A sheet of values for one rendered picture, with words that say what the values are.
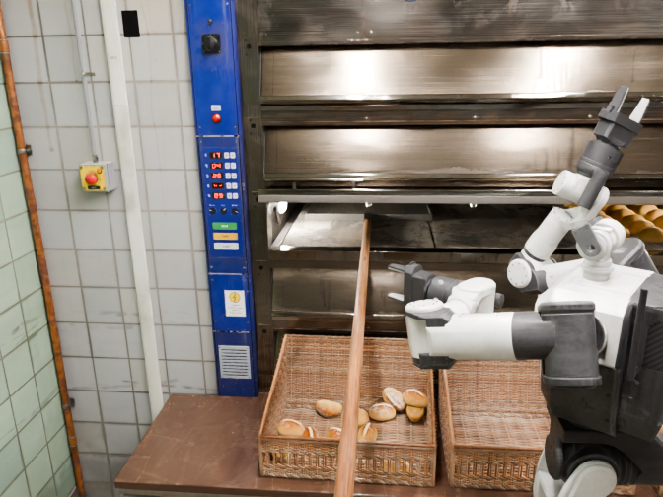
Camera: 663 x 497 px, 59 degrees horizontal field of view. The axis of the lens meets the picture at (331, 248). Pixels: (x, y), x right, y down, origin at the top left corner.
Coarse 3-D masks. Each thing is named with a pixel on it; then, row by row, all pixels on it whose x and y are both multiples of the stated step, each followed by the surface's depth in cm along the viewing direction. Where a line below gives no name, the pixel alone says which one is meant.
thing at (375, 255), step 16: (272, 256) 217; (288, 256) 217; (304, 256) 216; (320, 256) 215; (336, 256) 215; (352, 256) 214; (384, 256) 213; (400, 256) 213; (416, 256) 212; (432, 256) 211; (448, 256) 211; (464, 256) 210; (480, 256) 210; (496, 256) 209; (512, 256) 209; (560, 256) 207; (576, 256) 206; (656, 256) 204
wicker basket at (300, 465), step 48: (288, 336) 223; (336, 336) 221; (288, 384) 224; (336, 384) 221; (384, 384) 220; (432, 384) 198; (384, 432) 208; (432, 432) 181; (384, 480) 183; (432, 480) 181
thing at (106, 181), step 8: (80, 168) 206; (88, 168) 206; (96, 168) 206; (104, 168) 206; (112, 168) 211; (80, 176) 207; (96, 176) 206; (104, 176) 206; (112, 176) 211; (88, 184) 208; (96, 184) 208; (104, 184) 207; (112, 184) 211
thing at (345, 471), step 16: (368, 224) 237; (368, 240) 217; (368, 256) 201; (352, 336) 143; (352, 352) 135; (352, 368) 128; (352, 384) 121; (352, 400) 115; (352, 416) 110; (352, 432) 106; (352, 448) 102; (352, 464) 98; (336, 480) 95; (352, 480) 95; (336, 496) 91; (352, 496) 92
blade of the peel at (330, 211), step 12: (312, 204) 280; (324, 204) 282; (336, 204) 282; (348, 204) 281; (360, 204) 281; (372, 204) 281; (384, 204) 280; (396, 204) 280; (408, 204) 279; (420, 204) 279; (312, 216) 256; (324, 216) 256; (336, 216) 255; (348, 216) 255; (360, 216) 254; (372, 216) 254; (384, 216) 254; (396, 216) 253; (408, 216) 253; (420, 216) 252
